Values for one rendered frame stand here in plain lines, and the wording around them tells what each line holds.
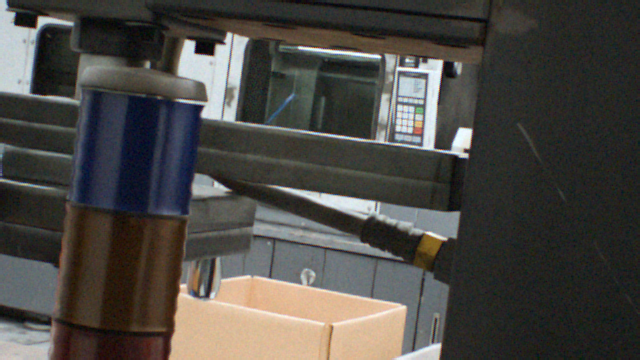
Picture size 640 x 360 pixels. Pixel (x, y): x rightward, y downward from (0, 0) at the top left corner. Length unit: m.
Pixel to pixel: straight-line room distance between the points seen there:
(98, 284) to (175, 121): 0.05
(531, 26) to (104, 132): 0.23
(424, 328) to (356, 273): 0.38
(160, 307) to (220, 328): 2.67
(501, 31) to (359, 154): 0.09
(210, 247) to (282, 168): 0.12
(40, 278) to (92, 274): 5.79
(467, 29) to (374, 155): 0.08
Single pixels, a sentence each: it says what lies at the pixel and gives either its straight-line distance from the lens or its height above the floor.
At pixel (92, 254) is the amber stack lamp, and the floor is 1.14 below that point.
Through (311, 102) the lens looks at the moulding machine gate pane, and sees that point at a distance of 5.45.
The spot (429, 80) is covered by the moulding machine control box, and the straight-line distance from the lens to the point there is 5.12.
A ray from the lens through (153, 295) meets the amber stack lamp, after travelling 0.37.
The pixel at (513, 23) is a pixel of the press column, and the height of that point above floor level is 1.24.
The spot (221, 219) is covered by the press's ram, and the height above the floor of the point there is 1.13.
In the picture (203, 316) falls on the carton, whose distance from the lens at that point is 3.06.
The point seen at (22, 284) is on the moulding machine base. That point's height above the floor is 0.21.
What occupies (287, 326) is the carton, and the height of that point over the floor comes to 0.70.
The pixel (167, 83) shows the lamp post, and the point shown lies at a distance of 0.36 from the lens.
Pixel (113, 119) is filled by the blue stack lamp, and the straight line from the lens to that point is 0.36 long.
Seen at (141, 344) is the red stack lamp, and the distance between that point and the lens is 0.37.
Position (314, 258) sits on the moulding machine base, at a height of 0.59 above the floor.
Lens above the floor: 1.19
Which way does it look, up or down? 3 degrees down
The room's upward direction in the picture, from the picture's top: 8 degrees clockwise
